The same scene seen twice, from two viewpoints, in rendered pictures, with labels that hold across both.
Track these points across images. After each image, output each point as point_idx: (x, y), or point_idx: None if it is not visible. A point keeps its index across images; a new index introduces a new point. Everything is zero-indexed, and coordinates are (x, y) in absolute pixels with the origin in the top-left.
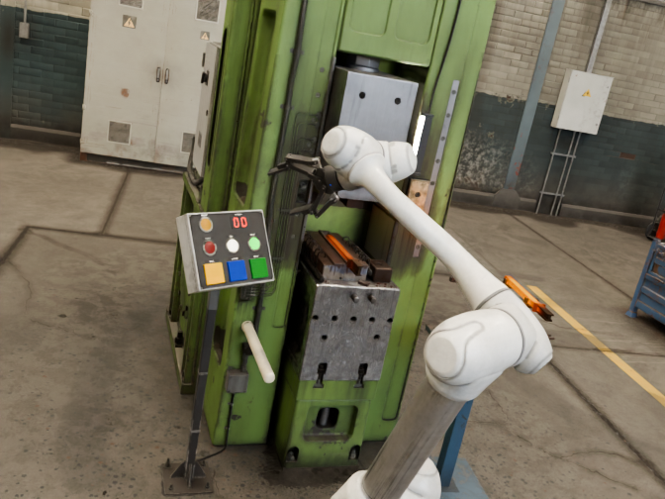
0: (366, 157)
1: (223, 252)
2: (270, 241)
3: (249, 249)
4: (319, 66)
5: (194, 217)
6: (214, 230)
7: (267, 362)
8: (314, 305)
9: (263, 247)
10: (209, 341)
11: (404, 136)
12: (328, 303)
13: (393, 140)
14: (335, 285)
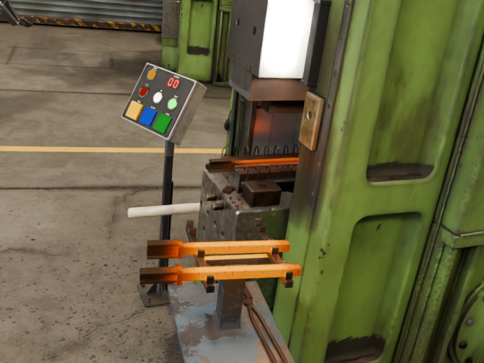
0: None
1: (148, 99)
2: (236, 128)
3: (166, 106)
4: None
5: (148, 66)
6: (154, 81)
7: (148, 208)
8: (201, 189)
9: (177, 110)
10: (163, 181)
11: (263, 19)
12: (205, 193)
13: (257, 23)
14: (209, 177)
